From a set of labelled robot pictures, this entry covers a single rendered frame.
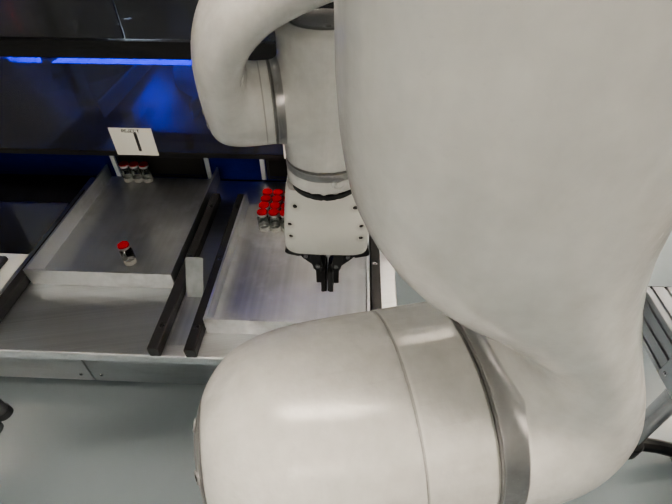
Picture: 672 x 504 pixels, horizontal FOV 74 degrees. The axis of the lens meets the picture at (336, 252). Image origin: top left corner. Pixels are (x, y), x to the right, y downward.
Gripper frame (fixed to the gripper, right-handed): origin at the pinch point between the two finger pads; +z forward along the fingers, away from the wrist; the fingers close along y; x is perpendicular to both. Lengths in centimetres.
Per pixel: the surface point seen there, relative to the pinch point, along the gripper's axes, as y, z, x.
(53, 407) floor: 100, 103, -30
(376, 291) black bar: -7.6, 13.3, -9.1
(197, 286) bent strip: 23.2, 13.6, -9.2
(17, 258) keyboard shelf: 68, 23, -24
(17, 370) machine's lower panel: 109, 90, -36
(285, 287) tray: 8.3, 15.1, -11.0
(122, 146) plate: 43, 2, -36
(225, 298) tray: 18.3, 15.1, -8.0
